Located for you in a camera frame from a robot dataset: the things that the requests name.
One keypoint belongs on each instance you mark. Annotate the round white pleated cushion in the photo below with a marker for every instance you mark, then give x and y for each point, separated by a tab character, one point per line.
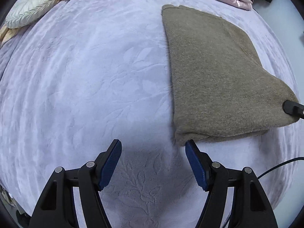
24	12

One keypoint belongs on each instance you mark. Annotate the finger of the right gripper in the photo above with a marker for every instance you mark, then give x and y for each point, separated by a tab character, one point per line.
293	109

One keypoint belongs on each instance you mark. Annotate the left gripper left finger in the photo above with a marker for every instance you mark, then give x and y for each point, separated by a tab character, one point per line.
56	206

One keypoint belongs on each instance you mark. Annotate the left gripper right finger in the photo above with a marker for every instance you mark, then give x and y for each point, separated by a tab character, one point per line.
250	206

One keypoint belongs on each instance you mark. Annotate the olive brown knit sweater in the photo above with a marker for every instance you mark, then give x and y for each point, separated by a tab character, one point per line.
221	91

